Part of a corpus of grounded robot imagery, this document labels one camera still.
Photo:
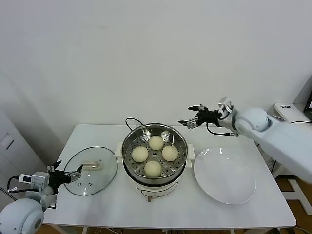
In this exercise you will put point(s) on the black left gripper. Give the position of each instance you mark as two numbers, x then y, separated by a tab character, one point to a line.
59	177

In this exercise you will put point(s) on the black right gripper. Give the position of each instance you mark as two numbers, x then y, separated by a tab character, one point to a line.
209	118

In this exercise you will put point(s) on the round glass pot lid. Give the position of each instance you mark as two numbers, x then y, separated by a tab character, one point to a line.
102	180

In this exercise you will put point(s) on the white steamed baozi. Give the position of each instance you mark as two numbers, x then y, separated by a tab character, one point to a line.
140	154
169	153
153	169
156	142

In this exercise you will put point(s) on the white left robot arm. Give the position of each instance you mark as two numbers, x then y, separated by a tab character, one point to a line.
19	217

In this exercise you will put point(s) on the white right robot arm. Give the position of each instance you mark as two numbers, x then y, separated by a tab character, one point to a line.
273	136

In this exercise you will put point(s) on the perforated steel steamer basket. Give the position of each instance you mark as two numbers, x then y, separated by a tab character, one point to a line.
129	146

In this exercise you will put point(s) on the white cabinet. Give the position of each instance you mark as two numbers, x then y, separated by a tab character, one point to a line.
14	151

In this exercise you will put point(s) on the large white plate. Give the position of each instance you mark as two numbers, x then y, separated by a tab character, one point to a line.
224	175

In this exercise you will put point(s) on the cream electric cooker base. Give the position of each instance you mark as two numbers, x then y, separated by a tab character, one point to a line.
156	191

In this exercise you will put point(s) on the black laptop screen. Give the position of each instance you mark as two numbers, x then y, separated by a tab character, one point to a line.
310	102

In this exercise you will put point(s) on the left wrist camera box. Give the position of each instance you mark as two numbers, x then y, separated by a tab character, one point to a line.
37	180

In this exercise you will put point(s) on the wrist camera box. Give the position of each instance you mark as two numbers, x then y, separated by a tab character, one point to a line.
37	180
225	107

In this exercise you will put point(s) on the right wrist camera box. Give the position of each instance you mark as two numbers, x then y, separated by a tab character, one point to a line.
225	107

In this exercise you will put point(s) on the white desk foot frame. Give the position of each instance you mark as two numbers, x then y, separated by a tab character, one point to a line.
293	192

